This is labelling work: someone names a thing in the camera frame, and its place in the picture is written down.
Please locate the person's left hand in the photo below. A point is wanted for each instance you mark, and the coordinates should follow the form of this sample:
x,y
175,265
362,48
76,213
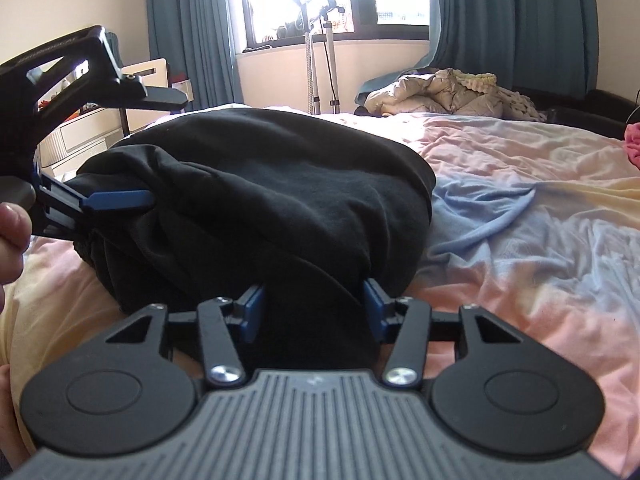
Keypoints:
x,y
12,240

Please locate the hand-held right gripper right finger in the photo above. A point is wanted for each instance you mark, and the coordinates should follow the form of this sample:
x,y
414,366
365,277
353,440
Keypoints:
x,y
376,310

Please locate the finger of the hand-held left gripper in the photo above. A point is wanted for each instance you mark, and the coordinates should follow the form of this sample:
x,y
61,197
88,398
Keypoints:
x,y
120,200
165,98

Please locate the cream knit cloth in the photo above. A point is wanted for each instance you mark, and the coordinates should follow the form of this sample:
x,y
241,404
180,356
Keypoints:
x,y
480,79

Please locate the bed with pastel sheet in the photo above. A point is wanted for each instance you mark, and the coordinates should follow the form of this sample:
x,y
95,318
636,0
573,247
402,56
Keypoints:
x,y
525,210

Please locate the beige quilted jacket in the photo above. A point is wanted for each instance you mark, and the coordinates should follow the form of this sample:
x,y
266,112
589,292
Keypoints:
x,y
430,92

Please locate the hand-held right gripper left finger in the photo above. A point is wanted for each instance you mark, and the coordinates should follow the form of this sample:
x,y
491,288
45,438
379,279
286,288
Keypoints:
x,y
252,310

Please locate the pink fleece blanket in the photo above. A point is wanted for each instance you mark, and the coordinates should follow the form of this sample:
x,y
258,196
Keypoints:
x,y
634,145

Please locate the white patterned blanket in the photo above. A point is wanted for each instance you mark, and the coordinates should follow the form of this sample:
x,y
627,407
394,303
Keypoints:
x,y
520,102

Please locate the blue curtain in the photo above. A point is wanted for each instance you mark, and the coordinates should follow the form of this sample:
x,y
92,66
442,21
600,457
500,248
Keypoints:
x,y
500,10
190,25

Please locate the white backed chair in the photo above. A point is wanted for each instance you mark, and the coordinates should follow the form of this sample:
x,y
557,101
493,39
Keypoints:
x,y
150,72

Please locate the white dressing table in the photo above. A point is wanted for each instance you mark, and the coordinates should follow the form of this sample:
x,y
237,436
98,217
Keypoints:
x,y
80,135

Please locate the black sofa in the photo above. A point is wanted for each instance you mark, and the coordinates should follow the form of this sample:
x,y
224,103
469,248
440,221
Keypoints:
x,y
600,105

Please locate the black garment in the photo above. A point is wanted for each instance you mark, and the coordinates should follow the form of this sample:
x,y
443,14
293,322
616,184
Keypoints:
x,y
250,185

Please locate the garment steamer stand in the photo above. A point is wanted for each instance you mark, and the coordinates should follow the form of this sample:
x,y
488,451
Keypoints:
x,y
312,60

